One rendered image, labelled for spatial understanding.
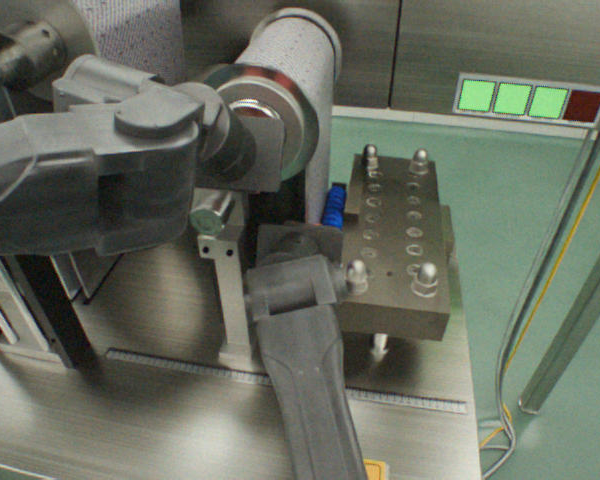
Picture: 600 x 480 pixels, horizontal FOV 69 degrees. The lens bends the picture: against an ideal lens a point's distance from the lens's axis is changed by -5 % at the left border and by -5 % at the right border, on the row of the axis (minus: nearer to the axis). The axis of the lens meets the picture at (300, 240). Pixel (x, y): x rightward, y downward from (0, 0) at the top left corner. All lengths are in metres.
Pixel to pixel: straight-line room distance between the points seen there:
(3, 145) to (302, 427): 0.24
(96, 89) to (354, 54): 0.55
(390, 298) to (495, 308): 1.55
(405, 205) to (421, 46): 0.26
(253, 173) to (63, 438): 0.47
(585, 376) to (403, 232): 1.45
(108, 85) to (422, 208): 0.58
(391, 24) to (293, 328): 0.58
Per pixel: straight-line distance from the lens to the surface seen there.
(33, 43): 0.57
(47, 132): 0.26
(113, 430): 0.70
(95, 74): 0.36
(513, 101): 0.87
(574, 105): 0.90
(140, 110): 0.27
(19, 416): 0.77
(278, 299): 0.37
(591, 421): 1.97
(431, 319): 0.64
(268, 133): 0.42
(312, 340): 0.35
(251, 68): 0.51
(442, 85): 0.85
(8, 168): 0.24
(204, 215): 0.51
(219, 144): 0.32
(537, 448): 1.82
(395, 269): 0.67
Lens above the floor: 1.48
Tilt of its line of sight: 40 degrees down
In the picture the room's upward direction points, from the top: straight up
